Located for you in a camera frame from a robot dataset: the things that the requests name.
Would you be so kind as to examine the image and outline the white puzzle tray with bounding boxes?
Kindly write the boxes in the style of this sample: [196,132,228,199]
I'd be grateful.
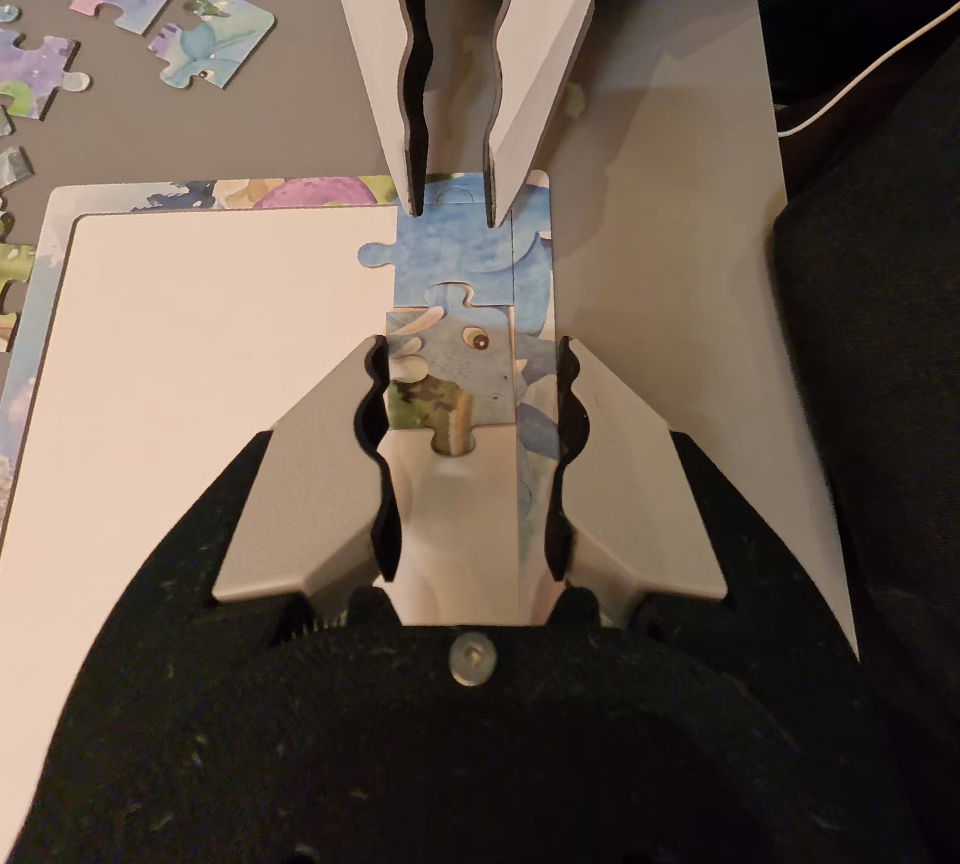
[0,173,560,798]

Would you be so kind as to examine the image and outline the blue triceratops body puzzle piece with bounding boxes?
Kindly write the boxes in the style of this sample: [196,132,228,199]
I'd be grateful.
[358,173,517,310]

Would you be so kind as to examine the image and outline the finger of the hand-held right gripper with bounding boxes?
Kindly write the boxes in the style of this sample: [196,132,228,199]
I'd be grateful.
[486,0,627,229]
[318,0,451,219]

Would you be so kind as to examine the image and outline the thin white cord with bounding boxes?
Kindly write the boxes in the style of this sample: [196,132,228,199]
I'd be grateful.
[776,2,960,138]

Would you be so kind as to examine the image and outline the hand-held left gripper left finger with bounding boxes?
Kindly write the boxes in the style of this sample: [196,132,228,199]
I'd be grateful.
[212,335,402,618]

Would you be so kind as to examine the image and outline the blue triceratops face puzzle piece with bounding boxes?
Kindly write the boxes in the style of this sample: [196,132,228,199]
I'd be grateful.
[384,283,520,459]

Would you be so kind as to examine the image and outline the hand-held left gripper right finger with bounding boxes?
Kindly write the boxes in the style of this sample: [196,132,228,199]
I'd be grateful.
[543,338,729,621]

